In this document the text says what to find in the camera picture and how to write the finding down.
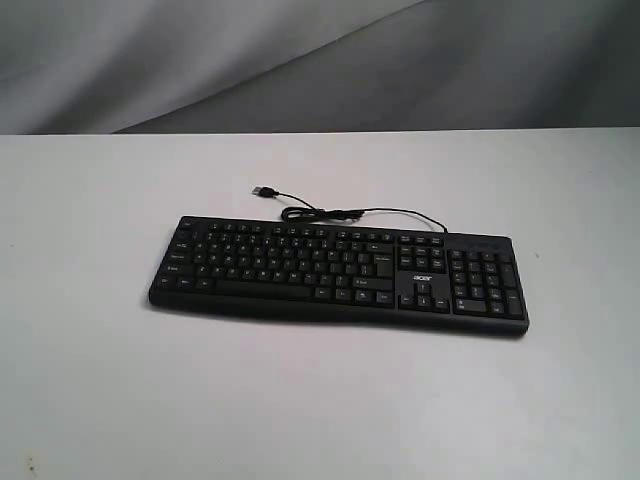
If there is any black Acer keyboard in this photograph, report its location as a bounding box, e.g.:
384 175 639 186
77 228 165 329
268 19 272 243
148 216 529 336

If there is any grey backdrop cloth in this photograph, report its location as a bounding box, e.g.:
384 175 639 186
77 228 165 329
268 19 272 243
1 1 639 134

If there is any black USB keyboard cable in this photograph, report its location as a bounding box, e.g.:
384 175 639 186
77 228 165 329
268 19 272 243
250 185 450 235

